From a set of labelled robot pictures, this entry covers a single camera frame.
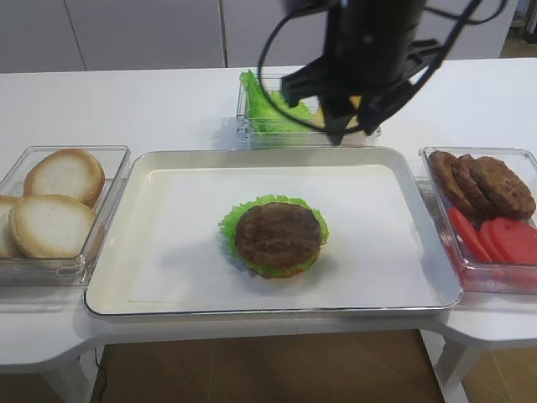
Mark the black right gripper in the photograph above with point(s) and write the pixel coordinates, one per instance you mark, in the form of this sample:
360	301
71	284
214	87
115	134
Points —
370	50

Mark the brown burger patty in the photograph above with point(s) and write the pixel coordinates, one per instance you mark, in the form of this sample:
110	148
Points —
463	176
441	164
503	188
278	235

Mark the clear lettuce and cheese container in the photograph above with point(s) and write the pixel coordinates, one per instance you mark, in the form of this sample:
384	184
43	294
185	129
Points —
304	139

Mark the green lettuce leaf on bun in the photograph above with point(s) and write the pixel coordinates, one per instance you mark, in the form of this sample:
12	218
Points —
228	231

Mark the clear patty and tomato container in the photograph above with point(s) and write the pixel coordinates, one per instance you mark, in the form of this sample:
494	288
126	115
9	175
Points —
477	276

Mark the red tomato slice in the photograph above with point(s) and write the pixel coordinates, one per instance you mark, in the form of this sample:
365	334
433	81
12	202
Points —
514	240
485	238
468	235

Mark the white metal tray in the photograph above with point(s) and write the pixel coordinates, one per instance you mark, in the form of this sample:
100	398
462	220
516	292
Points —
164	252

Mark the burger bun half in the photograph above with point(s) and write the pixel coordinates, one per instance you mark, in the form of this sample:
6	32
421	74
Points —
68	172
8	248
50	226

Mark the clear bun container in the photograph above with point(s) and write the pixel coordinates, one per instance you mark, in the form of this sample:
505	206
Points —
28	271

